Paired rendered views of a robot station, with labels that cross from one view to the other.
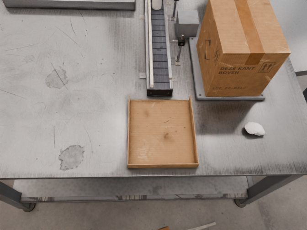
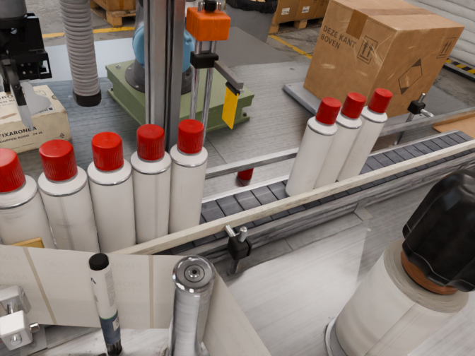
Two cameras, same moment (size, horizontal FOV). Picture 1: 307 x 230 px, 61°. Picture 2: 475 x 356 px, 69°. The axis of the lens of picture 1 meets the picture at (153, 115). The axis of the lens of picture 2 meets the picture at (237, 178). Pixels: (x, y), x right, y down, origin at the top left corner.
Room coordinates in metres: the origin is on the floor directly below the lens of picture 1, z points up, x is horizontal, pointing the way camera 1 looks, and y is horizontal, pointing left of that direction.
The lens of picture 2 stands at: (1.63, 0.44, 1.33)
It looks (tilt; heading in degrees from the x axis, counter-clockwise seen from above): 41 degrees down; 239
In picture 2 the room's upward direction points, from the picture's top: 12 degrees clockwise
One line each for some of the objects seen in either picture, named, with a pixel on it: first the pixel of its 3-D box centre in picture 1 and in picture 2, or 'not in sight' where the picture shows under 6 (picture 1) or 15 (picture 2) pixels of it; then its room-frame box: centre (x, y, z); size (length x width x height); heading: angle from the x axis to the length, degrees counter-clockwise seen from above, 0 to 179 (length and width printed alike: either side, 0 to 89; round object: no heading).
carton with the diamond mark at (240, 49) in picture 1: (235, 48); (377, 58); (0.80, -0.31, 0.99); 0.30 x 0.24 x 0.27; 8
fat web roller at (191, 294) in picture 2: not in sight; (187, 322); (1.56, 0.28, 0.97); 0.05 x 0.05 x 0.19
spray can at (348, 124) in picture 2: not in sight; (336, 145); (1.21, 0.05, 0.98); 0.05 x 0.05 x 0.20
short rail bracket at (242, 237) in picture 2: not in sight; (238, 252); (1.44, 0.16, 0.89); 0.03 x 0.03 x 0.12; 7
